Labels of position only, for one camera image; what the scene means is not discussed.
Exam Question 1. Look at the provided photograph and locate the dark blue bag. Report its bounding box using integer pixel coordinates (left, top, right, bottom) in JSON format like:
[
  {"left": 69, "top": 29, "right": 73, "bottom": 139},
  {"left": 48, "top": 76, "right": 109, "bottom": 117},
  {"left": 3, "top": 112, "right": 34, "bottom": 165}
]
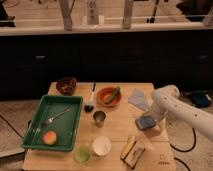
[{"left": 190, "top": 92, "right": 212, "bottom": 108}]

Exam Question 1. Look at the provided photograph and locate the green cucumber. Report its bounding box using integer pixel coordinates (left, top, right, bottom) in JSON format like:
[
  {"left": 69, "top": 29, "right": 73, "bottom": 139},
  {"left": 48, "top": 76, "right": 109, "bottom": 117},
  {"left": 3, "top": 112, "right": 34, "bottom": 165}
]
[{"left": 104, "top": 87, "right": 120, "bottom": 104}]

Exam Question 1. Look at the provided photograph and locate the yellow black box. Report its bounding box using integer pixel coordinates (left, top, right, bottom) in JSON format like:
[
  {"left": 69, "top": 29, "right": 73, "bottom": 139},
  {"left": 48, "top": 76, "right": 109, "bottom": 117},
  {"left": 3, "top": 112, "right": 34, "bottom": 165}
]
[{"left": 120, "top": 135, "right": 145, "bottom": 169}]

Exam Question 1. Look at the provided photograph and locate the orange bowl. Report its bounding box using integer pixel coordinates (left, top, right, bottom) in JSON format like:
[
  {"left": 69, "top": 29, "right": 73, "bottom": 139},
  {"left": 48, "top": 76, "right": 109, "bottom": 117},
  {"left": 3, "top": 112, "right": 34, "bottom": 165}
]
[{"left": 96, "top": 87, "right": 122, "bottom": 107}]

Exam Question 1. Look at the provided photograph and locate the orange peach fruit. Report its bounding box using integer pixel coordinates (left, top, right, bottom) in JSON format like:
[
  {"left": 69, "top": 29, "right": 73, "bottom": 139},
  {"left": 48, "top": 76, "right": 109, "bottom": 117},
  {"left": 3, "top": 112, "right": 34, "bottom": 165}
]
[{"left": 42, "top": 131, "right": 57, "bottom": 145}]

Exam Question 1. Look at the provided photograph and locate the light blue cloth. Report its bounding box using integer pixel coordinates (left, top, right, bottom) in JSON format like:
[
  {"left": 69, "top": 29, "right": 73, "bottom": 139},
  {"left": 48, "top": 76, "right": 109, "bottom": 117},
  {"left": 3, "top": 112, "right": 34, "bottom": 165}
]
[{"left": 128, "top": 89, "right": 149, "bottom": 111}]

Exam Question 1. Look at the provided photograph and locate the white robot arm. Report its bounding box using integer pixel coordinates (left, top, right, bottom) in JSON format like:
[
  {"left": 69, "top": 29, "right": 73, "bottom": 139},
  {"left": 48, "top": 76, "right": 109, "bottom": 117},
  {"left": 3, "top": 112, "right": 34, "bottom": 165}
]
[{"left": 146, "top": 85, "right": 213, "bottom": 141}]

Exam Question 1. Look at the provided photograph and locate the green plastic tray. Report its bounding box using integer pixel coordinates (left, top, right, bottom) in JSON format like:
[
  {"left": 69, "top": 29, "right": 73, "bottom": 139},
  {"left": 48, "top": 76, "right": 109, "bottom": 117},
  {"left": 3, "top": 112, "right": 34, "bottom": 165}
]
[{"left": 22, "top": 95, "right": 83, "bottom": 151}]

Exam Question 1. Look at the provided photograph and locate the dark brown bowl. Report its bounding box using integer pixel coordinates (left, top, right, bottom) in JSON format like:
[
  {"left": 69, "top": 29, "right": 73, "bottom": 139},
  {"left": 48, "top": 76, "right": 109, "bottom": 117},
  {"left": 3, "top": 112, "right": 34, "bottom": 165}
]
[{"left": 56, "top": 77, "right": 77, "bottom": 96}]

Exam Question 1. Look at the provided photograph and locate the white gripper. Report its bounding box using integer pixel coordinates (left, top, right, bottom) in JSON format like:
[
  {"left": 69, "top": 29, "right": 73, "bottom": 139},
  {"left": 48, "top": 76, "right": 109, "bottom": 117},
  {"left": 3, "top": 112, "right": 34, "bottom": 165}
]
[{"left": 145, "top": 103, "right": 167, "bottom": 132}]

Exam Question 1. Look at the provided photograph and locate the green cup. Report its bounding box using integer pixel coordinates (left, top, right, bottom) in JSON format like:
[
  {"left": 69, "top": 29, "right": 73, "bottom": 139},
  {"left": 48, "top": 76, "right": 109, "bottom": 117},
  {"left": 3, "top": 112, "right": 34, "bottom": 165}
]
[{"left": 74, "top": 146, "right": 91, "bottom": 163}]

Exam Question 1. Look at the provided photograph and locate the black left floor cable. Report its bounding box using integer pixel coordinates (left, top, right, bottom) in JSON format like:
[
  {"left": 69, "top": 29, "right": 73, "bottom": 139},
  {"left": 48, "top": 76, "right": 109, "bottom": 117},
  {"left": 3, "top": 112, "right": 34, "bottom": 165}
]
[{"left": 0, "top": 114, "right": 25, "bottom": 140}]

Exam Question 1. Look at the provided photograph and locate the black cable on floor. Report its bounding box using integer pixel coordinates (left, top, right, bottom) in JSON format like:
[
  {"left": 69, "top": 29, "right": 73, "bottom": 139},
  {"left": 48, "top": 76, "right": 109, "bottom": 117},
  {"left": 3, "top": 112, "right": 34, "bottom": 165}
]
[{"left": 170, "top": 127, "right": 198, "bottom": 171}]

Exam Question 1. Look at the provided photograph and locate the white cup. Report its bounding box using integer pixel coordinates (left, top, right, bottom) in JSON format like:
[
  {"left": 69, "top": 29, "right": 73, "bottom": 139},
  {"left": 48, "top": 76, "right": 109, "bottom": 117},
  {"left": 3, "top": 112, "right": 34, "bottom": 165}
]
[{"left": 92, "top": 136, "right": 111, "bottom": 156}]

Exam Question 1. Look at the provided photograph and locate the blue sponge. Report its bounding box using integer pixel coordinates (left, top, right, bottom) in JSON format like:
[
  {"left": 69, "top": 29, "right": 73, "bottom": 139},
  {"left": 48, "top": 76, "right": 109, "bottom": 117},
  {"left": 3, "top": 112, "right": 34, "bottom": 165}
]
[{"left": 135, "top": 116, "right": 156, "bottom": 130}]

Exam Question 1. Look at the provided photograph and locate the small metal cup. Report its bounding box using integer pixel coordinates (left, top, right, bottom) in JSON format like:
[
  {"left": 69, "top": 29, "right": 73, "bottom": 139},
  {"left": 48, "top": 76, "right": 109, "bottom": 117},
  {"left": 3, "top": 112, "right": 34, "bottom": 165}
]
[{"left": 93, "top": 111, "right": 106, "bottom": 127}]

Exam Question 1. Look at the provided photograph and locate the metal fork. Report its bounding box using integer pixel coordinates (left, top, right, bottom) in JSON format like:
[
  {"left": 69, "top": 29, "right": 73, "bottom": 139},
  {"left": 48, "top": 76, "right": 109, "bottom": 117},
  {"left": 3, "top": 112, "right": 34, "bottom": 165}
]
[{"left": 42, "top": 108, "right": 70, "bottom": 126}]

